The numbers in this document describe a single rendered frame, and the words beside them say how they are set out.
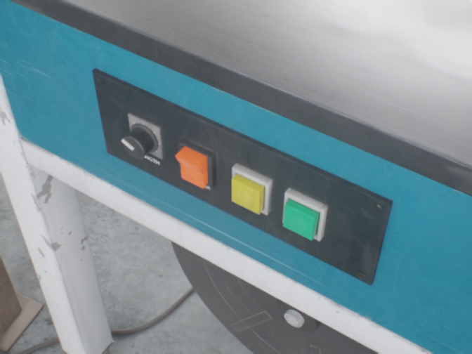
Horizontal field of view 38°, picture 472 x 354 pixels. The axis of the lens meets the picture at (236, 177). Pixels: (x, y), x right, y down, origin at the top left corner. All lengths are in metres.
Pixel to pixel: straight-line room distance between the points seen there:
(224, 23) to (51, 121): 0.22
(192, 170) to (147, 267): 0.75
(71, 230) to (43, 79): 0.28
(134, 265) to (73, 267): 0.39
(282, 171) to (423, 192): 0.10
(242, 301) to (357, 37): 0.58
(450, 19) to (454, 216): 0.15
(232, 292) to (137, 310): 0.27
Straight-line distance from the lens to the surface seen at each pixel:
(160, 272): 1.25
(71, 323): 0.98
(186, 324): 1.19
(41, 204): 0.78
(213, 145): 0.50
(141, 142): 0.53
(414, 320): 0.53
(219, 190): 0.53
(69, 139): 0.64
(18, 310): 1.24
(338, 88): 0.44
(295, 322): 0.87
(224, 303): 1.02
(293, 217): 0.48
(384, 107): 0.43
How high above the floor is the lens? 1.01
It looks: 46 degrees down
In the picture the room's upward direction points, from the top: straight up
